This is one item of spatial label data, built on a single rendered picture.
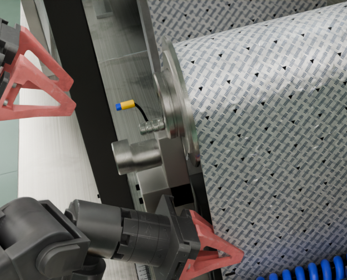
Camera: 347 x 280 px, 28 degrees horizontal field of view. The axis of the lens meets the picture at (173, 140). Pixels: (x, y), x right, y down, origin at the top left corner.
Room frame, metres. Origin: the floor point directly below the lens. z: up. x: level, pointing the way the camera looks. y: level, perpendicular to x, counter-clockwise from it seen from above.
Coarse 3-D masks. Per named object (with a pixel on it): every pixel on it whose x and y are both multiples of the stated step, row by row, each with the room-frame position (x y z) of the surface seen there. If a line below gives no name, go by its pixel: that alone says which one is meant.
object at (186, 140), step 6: (162, 54) 0.71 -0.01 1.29; (168, 54) 0.68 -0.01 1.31; (168, 60) 0.66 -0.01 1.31; (168, 66) 0.67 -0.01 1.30; (174, 72) 0.65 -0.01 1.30; (174, 78) 0.64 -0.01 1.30; (174, 84) 0.65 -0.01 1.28; (180, 96) 0.63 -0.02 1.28; (180, 102) 0.63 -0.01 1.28; (180, 108) 0.64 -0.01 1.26; (186, 120) 0.62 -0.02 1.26; (186, 126) 0.62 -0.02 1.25; (186, 132) 0.62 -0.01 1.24; (186, 138) 0.63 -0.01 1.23; (186, 144) 0.65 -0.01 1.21; (186, 150) 0.66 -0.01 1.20
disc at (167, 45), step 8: (168, 40) 0.67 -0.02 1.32; (168, 48) 0.66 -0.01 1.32; (176, 56) 0.65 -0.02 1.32; (176, 64) 0.64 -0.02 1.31; (176, 72) 0.63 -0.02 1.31; (184, 80) 0.62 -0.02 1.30; (184, 88) 0.62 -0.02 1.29; (184, 96) 0.61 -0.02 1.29; (184, 104) 0.62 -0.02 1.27; (192, 120) 0.60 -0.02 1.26; (192, 128) 0.60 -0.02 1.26; (192, 136) 0.60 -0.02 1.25; (192, 144) 0.61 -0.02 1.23; (192, 152) 0.63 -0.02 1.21; (192, 160) 0.64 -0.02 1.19
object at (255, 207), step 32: (256, 160) 0.62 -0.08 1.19; (288, 160) 0.62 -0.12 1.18; (320, 160) 0.62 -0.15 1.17; (224, 192) 0.61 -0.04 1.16; (256, 192) 0.62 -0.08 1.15; (288, 192) 0.62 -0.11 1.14; (320, 192) 0.62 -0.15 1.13; (224, 224) 0.61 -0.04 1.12; (256, 224) 0.62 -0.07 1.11; (288, 224) 0.62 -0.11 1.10; (320, 224) 0.62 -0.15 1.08; (224, 256) 0.61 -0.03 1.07; (256, 256) 0.62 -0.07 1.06; (288, 256) 0.62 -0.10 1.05; (320, 256) 0.62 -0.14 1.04
